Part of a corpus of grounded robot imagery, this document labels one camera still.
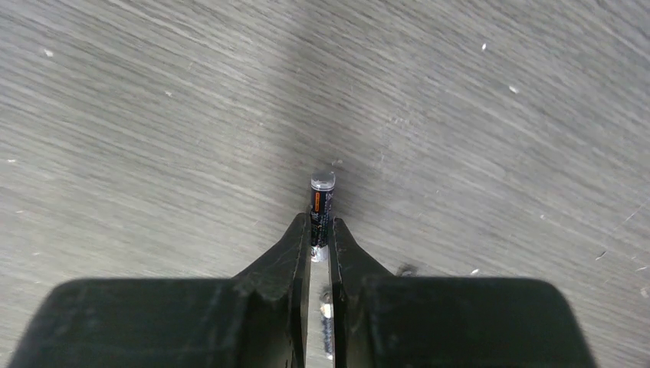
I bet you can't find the black battery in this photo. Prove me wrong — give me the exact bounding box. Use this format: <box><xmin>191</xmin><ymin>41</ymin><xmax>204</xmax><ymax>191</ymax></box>
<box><xmin>310</xmin><ymin>170</ymin><xmax>336</xmax><ymax>262</ymax></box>

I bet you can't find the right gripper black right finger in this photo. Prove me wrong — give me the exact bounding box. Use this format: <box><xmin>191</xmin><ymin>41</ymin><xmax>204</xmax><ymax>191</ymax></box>
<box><xmin>329</xmin><ymin>218</ymin><xmax>596</xmax><ymax>367</ymax></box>

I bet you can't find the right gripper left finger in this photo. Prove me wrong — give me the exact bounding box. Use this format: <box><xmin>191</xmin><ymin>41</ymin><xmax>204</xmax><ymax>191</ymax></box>
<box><xmin>10</xmin><ymin>213</ymin><xmax>310</xmax><ymax>367</ymax></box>

